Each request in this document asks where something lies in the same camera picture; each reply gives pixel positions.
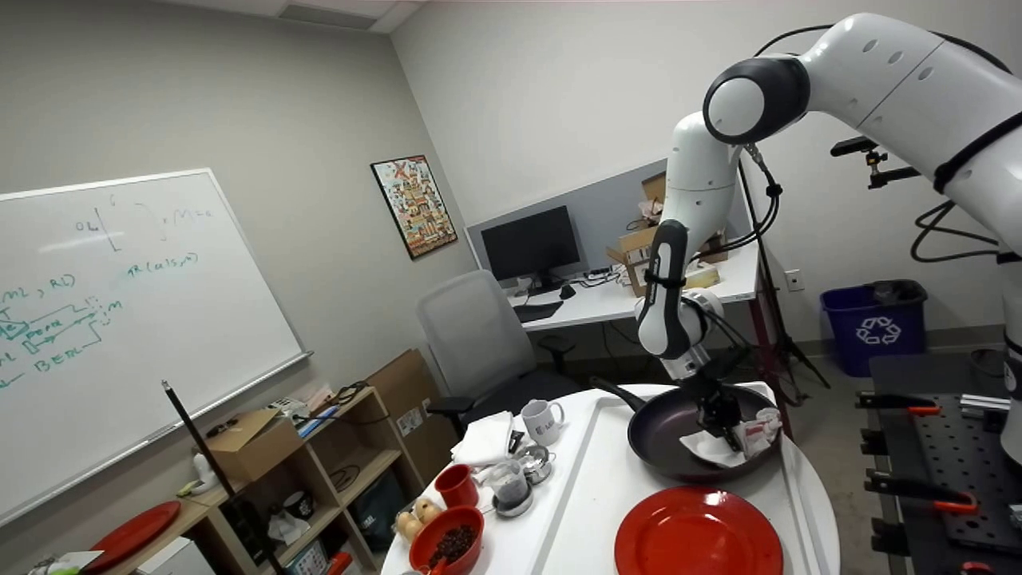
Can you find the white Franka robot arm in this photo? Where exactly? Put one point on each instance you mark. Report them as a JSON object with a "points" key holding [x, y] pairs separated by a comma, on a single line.
{"points": [[905, 85]]}

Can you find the black keyboard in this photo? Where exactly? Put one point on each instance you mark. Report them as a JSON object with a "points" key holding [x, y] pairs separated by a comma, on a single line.
{"points": [[537, 311]]}

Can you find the grey office chair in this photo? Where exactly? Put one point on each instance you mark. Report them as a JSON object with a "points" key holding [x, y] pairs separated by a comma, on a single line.
{"points": [[468, 331]]}

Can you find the black orange clamp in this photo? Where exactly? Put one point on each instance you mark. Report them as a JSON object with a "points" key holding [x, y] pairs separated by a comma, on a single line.
{"points": [[895, 404], [915, 491]]}

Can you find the thin black pole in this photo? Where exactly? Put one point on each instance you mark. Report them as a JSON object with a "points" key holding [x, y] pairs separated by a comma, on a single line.
{"points": [[210, 457]]}

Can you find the blue recycling bin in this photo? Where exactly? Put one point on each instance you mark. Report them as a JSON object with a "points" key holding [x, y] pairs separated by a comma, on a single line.
{"points": [[874, 331]]}

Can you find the red white small box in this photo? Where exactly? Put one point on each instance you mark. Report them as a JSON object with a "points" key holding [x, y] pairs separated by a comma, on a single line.
{"points": [[340, 563]]}

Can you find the black camera on mount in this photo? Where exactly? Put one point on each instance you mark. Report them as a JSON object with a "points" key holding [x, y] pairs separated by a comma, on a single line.
{"points": [[857, 145]]}

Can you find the black robot workbench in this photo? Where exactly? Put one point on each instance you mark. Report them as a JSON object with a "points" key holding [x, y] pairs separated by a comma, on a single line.
{"points": [[961, 449]]}

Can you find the brown cardboard box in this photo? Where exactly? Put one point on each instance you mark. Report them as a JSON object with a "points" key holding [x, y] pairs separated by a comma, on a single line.
{"points": [[250, 449]]}

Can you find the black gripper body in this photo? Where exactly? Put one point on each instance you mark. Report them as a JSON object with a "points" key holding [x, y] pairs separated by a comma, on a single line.
{"points": [[722, 394]]}

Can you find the wooden shelf unit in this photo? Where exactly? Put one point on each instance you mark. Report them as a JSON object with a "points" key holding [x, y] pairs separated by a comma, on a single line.
{"points": [[340, 463]]}

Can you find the wall whiteboard with writing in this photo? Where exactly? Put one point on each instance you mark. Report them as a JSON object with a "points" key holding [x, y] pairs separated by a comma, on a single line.
{"points": [[138, 320]]}

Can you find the stack of books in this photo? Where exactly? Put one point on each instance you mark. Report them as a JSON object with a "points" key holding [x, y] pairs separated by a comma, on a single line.
{"points": [[309, 404]]}

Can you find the black frying pan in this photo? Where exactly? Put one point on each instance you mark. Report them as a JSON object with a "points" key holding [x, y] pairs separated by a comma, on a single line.
{"points": [[667, 431]]}

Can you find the beige eggs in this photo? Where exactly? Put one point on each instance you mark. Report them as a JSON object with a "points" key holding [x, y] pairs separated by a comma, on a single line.
{"points": [[417, 517]]}

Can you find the round white pedestal table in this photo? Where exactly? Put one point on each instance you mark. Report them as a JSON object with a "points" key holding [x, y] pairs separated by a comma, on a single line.
{"points": [[500, 548]]}

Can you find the red round tray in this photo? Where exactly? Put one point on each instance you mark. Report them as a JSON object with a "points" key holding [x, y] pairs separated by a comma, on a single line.
{"points": [[137, 533]]}

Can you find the red bowl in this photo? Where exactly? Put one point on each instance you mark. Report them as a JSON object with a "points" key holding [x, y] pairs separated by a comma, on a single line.
{"points": [[450, 544]]}

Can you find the black tripod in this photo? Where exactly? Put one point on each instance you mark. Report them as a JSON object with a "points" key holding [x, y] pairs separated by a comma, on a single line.
{"points": [[767, 320]]}

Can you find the red mug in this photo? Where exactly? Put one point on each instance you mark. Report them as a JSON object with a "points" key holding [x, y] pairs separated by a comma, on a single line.
{"points": [[457, 486]]}

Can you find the small silver metal pot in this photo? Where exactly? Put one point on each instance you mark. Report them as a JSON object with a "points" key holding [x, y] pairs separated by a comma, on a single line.
{"points": [[513, 491]]}

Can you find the framed colourful poster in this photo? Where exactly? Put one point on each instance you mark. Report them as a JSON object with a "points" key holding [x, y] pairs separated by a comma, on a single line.
{"points": [[417, 205]]}

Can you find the cardboard boxes stack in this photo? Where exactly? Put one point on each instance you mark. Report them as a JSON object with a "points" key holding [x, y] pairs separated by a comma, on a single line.
{"points": [[635, 242]]}

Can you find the white square tray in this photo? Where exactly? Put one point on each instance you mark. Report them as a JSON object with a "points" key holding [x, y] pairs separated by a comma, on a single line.
{"points": [[596, 481]]}

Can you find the black computer monitor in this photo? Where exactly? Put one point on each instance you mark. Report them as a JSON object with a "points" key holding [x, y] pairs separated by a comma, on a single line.
{"points": [[527, 242]]}

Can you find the red plate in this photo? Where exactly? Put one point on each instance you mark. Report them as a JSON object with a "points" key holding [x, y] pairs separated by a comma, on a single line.
{"points": [[698, 532]]}

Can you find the dark storage bin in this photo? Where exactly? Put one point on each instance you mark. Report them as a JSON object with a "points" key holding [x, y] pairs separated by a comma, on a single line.
{"points": [[381, 512]]}

